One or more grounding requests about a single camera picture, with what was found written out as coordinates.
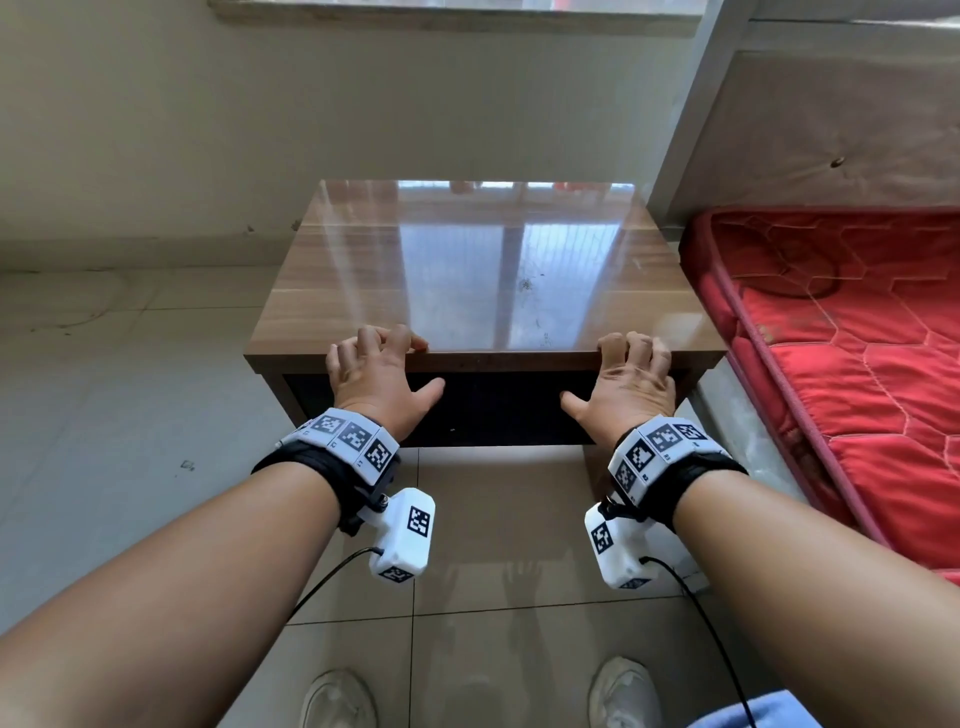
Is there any person's left hand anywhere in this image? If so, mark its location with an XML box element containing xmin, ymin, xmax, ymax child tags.
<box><xmin>326</xmin><ymin>324</ymin><xmax>447</xmax><ymax>444</ymax></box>

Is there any person's right hand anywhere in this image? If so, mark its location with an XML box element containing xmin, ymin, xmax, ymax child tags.
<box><xmin>560</xmin><ymin>331</ymin><xmax>678</xmax><ymax>450</ymax></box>

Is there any brown wooden bedside table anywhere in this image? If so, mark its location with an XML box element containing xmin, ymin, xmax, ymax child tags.
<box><xmin>244</xmin><ymin>178</ymin><xmax>730</xmax><ymax>449</ymax></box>

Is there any person's left forearm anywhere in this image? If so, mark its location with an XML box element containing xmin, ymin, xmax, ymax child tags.
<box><xmin>0</xmin><ymin>461</ymin><xmax>343</xmax><ymax>728</ymax></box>

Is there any person's right forearm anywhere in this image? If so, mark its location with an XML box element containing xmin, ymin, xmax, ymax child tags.
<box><xmin>671</xmin><ymin>471</ymin><xmax>960</xmax><ymax>728</ymax></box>

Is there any white marker wrist band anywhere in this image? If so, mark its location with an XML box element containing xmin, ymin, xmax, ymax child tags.
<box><xmin>607</xmin><ymin>417</ymin><xmax>733</xmax><ymax>508</ymax></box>
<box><xmin>281</xmin><ymin>407</ymin><xmax>402</xmax><ymax>487</ymax></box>

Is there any red quilted mattress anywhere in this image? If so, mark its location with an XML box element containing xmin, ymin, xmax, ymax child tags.
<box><xmin>678</xmin><ymin>207</ymin><xmax>960</xmax><ymax>588</ymax></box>

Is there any beige padded headboard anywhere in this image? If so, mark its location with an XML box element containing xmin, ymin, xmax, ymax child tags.
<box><xmin>666</xmin><ymin>48</ymin><xmax>960</xmax><ymax>226</ymax></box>

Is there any white shoe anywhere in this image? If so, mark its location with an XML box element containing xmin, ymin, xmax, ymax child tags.
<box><xmin>587</xmin><ymin>657</ymin><xmax>665</xmax><ymax>728</ymax></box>
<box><xmin>300</xmin><ymin>669</ymin><xmax>378</xmax><ymax>728</ymax></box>

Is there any stone window sill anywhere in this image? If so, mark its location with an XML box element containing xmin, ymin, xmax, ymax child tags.
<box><xmin>207</xmin><ymin>0</ymin><xmax>711</xmax><ymax>39</ymax></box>

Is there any light blue clothing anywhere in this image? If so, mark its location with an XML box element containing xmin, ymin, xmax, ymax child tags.
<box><xmin>687</xmin><ymin>690</ymin><xmax>826</xmax><ymax>728</ymax></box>

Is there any black wrist strap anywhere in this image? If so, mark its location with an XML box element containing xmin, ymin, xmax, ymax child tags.
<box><xmin>251</xmin><ymin>438</ymin><xmax>391</xmax><ymax>537</ymax></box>
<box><xmin>598</xmin><ymin>450</ymin><xmax>750</xmax><ymax>534</ymax></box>

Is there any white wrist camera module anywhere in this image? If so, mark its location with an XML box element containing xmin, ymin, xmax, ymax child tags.
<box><xmin>584</xmin><ymin>501</ymin><xmax>711</xmax><ymax>592</ymax></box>
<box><xmin>358</xmin><ymin>487</ymin><xmax>438</xmax><ymax>585</ymax></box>

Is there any thin black cable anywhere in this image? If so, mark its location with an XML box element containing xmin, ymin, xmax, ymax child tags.
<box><xmin>287</xmin><ymin>546</ymin><xmax>385</xmax><ymax>622</ymax></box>
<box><xmin>639</xmin><ymin>555</ymin><xmax>759</xmax><ymax>728</ymax></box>

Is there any white bed frame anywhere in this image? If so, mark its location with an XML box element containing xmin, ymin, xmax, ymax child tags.
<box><xmin>646</xmin><ymin>0</ymin><xmax>960</xmax><ymax>226</ymax></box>

